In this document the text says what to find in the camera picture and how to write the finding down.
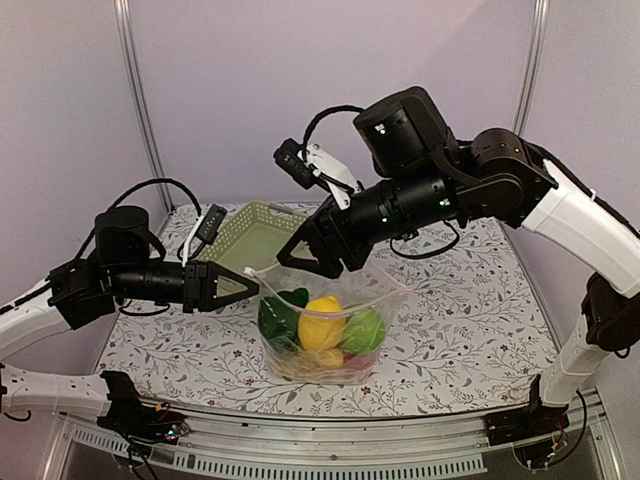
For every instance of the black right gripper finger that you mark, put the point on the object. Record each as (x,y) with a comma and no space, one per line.
(303,247)
(326,269)

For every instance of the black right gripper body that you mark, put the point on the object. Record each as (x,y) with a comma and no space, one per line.
(354,244)

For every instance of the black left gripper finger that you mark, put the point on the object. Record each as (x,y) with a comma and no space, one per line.
(228,295)
(229,280)

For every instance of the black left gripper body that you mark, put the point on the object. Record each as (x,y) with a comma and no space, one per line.
(191,288)

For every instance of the yellow toy lemon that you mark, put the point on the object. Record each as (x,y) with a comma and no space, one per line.
(316,333)

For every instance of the clear zip top bag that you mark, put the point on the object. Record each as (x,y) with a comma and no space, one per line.
(370,287)

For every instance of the green toy leaf vegetable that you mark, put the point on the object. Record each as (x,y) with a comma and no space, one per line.
(277,322)

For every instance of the green toy apple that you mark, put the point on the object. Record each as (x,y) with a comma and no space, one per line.
(364,333)

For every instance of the toy napa cabbage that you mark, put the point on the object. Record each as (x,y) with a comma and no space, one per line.
(324,366)

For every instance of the red toy food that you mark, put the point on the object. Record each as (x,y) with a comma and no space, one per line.
(360,362)

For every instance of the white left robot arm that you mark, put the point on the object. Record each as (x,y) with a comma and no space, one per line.
(128,263)

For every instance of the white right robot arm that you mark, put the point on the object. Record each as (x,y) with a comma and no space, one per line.
(427,175)

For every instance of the pale green plastic basket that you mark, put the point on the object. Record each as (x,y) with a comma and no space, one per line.
(252,237)

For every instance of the floral patterned table mat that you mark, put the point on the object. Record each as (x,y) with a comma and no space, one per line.
(471,337)

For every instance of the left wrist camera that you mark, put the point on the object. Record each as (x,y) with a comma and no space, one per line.
(205,230)

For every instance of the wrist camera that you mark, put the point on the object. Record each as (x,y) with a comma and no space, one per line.
(205,230)
(315,167)

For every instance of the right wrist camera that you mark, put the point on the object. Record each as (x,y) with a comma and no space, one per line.
(315,167)

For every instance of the front aluminium rail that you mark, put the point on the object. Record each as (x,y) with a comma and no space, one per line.
(240,445)

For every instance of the left aluminium frame post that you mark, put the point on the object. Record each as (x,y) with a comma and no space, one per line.
(124,23)

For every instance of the aluminium frame post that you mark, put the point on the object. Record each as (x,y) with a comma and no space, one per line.
(532,65)
(124,23)

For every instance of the right aluminium frame post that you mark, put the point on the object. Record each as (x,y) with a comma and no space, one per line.
(532,65)

